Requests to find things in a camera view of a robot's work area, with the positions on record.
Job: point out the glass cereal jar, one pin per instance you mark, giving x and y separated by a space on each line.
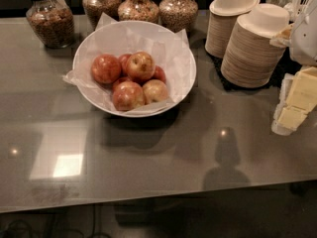
139 10
178 15
52 22
95 8

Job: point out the left glass cereal jar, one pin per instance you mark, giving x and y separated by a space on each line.
52 22

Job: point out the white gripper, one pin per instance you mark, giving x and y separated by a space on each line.
305 43

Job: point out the white bowl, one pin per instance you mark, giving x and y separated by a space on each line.
185 80

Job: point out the black mat under stacks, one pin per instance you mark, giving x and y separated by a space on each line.
284 66

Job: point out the rear hidden red apple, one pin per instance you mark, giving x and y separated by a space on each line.
123 61

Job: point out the front stack paper bowls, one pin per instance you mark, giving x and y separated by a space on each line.
250 59

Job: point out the front right yellowish apple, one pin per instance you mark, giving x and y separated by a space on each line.
155 91

